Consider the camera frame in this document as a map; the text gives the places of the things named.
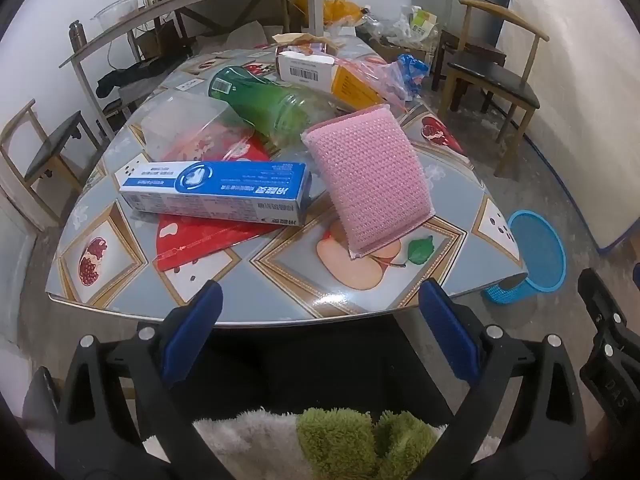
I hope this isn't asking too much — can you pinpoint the pink plastic bag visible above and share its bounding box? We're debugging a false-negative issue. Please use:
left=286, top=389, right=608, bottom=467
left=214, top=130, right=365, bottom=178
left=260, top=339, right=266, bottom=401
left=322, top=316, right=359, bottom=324
left=330, top=55, right=426, bottom=111

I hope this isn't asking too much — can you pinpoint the white cardboard box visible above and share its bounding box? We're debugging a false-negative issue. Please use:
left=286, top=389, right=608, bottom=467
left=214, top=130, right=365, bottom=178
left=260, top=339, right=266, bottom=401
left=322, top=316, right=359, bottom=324
left=276, top=49, right=341, bottom=95

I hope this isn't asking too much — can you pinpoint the blue white toothpaste box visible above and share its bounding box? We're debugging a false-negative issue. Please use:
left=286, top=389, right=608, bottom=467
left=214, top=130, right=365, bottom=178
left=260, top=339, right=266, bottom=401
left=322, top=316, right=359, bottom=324
left=114, top=160, right=313, bottom=228

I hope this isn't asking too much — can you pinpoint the dark wooden stool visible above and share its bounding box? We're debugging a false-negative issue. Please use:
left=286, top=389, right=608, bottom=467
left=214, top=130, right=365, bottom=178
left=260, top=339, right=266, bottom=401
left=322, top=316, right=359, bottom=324
left=431, top=27, right=508, bottom=92

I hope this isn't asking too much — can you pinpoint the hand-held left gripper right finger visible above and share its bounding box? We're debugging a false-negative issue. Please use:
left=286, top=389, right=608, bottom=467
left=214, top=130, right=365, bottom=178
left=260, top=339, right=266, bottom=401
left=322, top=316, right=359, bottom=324
left=419, top=277, right=608, bottom=480

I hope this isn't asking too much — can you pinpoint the brown flask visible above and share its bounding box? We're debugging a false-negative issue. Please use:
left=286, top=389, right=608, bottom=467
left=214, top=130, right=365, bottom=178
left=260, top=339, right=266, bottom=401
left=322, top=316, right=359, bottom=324
left=67, top=20, right=88, bottom=53

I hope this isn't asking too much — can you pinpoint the blue plastic waste basket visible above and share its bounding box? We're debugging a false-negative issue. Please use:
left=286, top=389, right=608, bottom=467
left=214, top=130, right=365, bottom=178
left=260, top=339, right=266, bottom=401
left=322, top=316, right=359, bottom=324
left=481, top=209, right=568, bottom=306

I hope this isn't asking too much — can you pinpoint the pink scrubbing sponge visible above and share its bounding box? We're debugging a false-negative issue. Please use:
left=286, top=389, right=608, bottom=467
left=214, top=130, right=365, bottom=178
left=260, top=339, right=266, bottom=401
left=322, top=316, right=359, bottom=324
left=300, top=104, right=436, bottom=261

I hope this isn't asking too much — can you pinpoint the green plastic bottle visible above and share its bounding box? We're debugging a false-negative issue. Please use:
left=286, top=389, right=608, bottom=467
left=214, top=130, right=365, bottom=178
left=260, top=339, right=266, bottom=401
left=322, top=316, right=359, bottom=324
left=207, top=64, right=346, bottom=143

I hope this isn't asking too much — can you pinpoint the clear plastic container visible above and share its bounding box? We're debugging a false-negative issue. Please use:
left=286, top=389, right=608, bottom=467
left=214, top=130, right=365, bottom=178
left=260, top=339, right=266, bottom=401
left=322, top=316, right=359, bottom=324
left=137, top=91, right=256, bottom=163

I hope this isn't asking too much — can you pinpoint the wooden chair with black seat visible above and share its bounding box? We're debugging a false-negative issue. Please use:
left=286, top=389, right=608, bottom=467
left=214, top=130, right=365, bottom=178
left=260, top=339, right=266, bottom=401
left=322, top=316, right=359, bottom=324
left=437, top=0, right=551, bottom=177

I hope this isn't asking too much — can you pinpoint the blue plastic bag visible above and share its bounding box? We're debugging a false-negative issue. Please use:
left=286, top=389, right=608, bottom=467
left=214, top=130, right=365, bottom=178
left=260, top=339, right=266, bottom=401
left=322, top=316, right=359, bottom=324
left=392, top=52, right=432, bottom=101

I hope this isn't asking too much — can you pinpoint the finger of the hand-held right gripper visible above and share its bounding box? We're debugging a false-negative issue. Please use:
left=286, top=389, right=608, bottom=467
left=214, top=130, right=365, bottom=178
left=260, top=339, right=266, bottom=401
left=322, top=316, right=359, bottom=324
left=577, top=268, right=640, bottom=441

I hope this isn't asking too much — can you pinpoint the wooden chair with grey seat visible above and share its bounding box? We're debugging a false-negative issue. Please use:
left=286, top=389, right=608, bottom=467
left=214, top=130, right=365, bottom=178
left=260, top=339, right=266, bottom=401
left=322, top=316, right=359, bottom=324
left=0, top=99, right=103, bottom=231

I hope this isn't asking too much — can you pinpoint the white sheet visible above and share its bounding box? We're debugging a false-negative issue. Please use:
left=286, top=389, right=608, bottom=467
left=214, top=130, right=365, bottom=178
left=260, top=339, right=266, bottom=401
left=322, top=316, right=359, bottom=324
left=220, top=22, right=286, bottom=51

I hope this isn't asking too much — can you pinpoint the fruit print tablecloth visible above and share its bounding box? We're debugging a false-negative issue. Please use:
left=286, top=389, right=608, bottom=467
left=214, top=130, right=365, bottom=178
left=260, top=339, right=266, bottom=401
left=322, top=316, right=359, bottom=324
left=45, top=35, right=528, bottom=321

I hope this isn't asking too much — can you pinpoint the brown cardboard box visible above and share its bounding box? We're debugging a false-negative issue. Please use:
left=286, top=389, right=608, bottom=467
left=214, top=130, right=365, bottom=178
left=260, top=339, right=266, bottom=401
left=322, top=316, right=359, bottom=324
left=372, top=40, right=433, bottom=63
left=137, top=20, right=183, bottom=61

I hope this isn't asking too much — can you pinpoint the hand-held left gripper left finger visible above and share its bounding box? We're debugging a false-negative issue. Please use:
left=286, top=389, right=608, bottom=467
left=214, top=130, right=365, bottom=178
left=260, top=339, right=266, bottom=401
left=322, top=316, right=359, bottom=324
left=54, top=280, right=236, bottom=480

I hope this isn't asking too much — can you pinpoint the white mattress with blue edge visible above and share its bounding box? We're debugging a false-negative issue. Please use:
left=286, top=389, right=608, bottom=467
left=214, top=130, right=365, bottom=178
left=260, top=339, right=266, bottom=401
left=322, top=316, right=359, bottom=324
left=492, top=0, right=640, bottom=253

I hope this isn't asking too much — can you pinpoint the yellow plastic bag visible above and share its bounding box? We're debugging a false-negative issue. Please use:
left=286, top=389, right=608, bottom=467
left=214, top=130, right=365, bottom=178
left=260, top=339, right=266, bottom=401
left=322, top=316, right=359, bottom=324
left=322, top=0, right=366, bottom=26

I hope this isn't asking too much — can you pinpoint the pile of plastic packaging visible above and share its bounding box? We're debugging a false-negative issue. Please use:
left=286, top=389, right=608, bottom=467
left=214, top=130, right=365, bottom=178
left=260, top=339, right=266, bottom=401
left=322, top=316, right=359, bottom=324
left=360, top=2, right=446, bottom=51

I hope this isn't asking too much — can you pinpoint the green white fluffy garment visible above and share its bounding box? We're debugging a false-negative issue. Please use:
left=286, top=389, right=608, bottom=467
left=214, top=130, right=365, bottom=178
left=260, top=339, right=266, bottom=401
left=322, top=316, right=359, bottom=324
left=192, top=407, right=451, bottom=480

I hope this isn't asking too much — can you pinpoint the red print clear bag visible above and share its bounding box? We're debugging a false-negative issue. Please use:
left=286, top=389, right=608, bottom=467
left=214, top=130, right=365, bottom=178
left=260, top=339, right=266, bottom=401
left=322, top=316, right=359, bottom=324
left=150, top=130, right=291, bottom=273

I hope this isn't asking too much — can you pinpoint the orange packet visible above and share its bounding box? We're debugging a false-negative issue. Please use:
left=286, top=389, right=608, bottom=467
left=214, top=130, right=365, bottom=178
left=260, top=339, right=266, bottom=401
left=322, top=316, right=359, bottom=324
left=330, top=65, right=386, bottom=111

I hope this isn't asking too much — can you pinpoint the black cloth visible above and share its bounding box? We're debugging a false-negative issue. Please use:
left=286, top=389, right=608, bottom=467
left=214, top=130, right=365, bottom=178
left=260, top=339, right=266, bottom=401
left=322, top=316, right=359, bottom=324
left=95, top=57, right=176, bottom=100

